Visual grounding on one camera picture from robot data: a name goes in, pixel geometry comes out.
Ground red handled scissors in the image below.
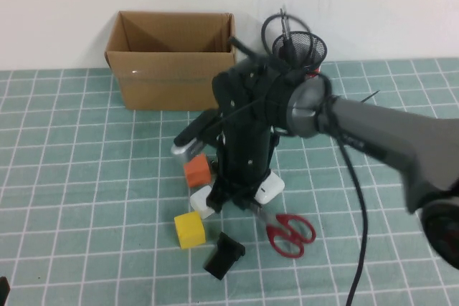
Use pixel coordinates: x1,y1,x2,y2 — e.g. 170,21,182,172
250,204,317,259

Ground white earbuds case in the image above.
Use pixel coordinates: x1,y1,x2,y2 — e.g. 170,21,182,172
255,171,285,204

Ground white block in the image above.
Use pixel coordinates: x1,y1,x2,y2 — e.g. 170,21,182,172
189,186,219,219

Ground right wrist camera black silver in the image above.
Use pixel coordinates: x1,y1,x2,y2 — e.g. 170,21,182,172
171,109,218,168

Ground black plastic bracket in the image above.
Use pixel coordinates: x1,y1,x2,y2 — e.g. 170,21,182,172
203,231,247,281

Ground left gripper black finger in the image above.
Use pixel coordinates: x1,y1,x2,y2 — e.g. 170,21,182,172
0,276,11,306

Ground open brown cardboard box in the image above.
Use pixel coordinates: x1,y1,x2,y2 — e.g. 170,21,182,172
104,11,238,112

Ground yellow block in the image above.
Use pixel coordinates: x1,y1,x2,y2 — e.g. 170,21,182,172
174,211,207,249

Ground green checked tablecloth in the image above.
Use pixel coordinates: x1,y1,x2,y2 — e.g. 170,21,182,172
0,57,459,306

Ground orange block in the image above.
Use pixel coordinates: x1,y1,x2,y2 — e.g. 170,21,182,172
183,153,213,188

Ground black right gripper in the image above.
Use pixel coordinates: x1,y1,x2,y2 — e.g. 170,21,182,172
207,62,277,214

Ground black handled screwdriver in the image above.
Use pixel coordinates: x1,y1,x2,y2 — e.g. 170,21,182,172
278,7,297,62

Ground black mesh pen holder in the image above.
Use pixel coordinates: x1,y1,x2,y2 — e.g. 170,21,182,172
271,32,328,77

